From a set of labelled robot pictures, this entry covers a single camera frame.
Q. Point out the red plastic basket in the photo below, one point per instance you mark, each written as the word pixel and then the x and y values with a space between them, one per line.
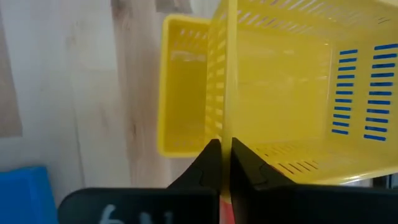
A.
pixel 226 214

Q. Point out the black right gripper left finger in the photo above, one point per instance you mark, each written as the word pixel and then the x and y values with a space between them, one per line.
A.
pixel 186 199

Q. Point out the blue plastic basket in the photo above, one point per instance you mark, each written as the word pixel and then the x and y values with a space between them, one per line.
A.
pixel 380 93
pixel 25 199

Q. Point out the yellow plastic basket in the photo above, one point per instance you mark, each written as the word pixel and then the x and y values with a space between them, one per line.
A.
pixel 280 93
pixel 183 99

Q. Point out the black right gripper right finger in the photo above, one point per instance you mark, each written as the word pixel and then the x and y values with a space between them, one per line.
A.
pixel 280 205

